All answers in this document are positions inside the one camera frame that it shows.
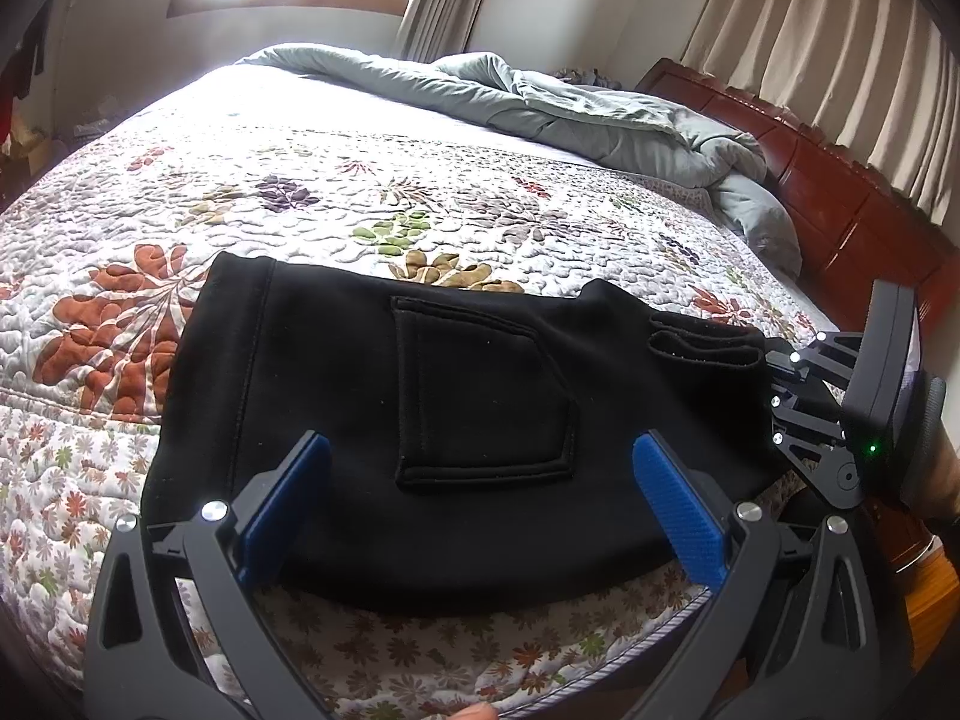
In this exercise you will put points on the patterned cloth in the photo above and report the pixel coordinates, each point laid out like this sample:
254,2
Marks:
589,77

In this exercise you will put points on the person's right forearm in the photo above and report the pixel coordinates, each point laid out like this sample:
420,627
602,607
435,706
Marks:
946,480

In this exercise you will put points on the coat rack with clothes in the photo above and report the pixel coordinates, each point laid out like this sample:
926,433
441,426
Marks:
30,52

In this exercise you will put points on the grey pillow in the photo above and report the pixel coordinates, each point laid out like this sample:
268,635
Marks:
757,225

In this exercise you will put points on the grey duvet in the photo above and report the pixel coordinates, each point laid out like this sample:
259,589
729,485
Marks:
525,105

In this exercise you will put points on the wide beige pleated curtain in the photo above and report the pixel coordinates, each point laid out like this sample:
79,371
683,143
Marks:
825,37

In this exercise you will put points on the person's left hand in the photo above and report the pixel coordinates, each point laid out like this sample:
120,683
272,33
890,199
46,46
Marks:
476,712

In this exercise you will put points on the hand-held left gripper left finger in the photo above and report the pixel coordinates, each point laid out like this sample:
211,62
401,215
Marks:
285,506

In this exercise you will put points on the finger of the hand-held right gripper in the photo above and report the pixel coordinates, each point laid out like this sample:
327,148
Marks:
825,356
806,420

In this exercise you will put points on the black pants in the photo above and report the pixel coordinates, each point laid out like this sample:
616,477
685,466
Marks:
337,390

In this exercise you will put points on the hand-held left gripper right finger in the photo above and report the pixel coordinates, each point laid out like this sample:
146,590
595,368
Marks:
679,502

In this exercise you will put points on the dark wooden headboard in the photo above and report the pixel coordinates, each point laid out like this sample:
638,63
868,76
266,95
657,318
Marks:
847,195

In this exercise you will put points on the floral quilted bedspread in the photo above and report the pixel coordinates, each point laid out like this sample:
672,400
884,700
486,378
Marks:
375,187

